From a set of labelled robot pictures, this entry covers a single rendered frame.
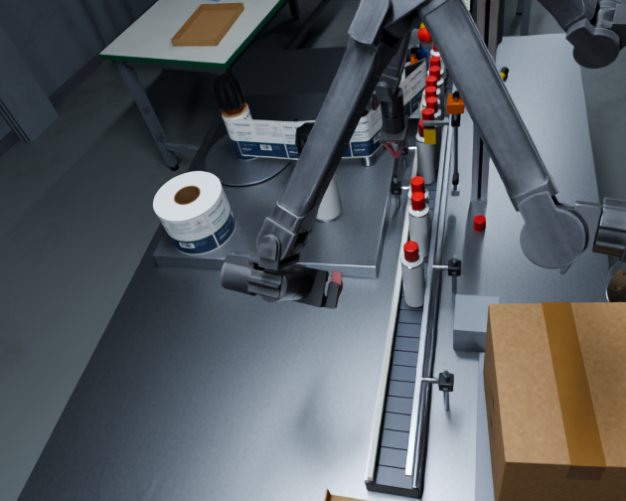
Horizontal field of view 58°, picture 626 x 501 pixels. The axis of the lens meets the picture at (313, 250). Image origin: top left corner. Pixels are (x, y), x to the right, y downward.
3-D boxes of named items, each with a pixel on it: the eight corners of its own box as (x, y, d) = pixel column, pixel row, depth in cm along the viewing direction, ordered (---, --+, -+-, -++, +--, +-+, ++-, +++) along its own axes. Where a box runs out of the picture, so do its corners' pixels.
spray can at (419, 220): (412, 244, 151) (407, 188, 135) (432, 245, 149) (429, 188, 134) (410, 258, 147) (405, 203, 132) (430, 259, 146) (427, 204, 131)
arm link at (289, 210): (399, -2, 73) (420, 15, 83) (363, -19, 75) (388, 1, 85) (272, 271, 88) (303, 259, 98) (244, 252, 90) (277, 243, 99)
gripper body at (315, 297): (280, 260, 105) (261, 260, 99) (330, 271, 101) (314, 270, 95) (274, 295, 106) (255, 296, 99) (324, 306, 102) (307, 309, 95)
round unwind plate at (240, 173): (223, 127, 203) (222, 124, 202) (304, 125, 194) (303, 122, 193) (193, 187, 184) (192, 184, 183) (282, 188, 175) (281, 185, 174)
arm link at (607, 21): (642, 24, 96) (646, 4, 98) (577, 22, 100) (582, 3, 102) (631, 67, 103) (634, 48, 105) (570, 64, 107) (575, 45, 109)
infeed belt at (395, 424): (434, 52, 216) (434, 43, 213) (456, 51, 214) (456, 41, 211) (372, 489, 115) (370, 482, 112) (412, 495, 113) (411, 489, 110)
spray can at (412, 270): (405, 290, 141) (399, 237, 126) (426, 292, 139) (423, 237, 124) (403, 307, 138) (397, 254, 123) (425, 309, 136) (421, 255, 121)
